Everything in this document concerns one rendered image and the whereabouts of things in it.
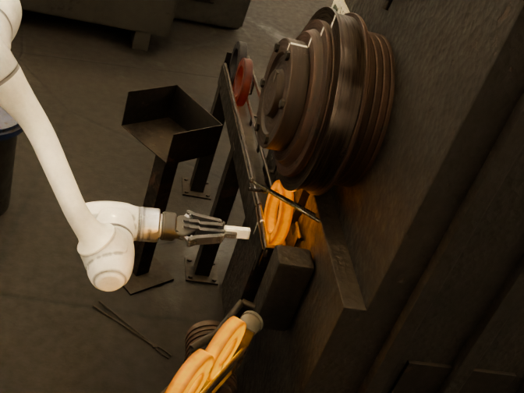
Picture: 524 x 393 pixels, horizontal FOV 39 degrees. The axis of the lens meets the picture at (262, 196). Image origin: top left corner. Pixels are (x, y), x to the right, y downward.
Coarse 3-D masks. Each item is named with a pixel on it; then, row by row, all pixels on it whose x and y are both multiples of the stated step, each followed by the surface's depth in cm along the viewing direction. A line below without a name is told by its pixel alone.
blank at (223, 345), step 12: (228, 324) 166; (240, 324) 168; (216, 336) 164; (228, 336) 164; (240, 336) 174; (216, 348) 163; (228, 348) 174; (216, 360) 163; (228, 360) 176; (216, 372) 170
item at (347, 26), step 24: (336, 24) 175; (336, 48) 172; (360, 48) 173; (336, 72) 170; (360, 72) 170; (336, 96) 168; (360, 96) 170; (336, 120) 170; (336, 144) 172; (312, 168) 175; (336, 168) 177
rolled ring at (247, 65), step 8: (240, 64) 288; (248, 64) 281; (240, 72) 291; (248, 72) 279; (240, 80) 293; (248, 80) 279; (240, 88) 281; (248, 88) 279; (240, 96) 281; (240, 104) 285
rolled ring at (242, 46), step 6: (240, 42) 298; (234, 48) 306; (240, 48) 295; (246, 48) 296; (234, 54) 306; (240, 54) 294; (246, 54) 295; (234, 60) 308; (240, 60) 294; (234, 66) 309; (234, 72) 298; (234, 78) 297
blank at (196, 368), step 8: (200, 352) 156; (192, 360) 153; (200, 360) 154; (208, 360) 156; (184, 368) 152; (192, 368) 152; (200, 368) 153; (208, 368) 160; (176, 376) 151; (184, 376) 151; (192, 376) 151; (200, 376) 159; (176, 384) 150; (184, 384) 150; (192, 384) 154; (200, 384) 162; (168, 392) 151; (176, 392) 150; (184, 392) 151; (192, 392) 160
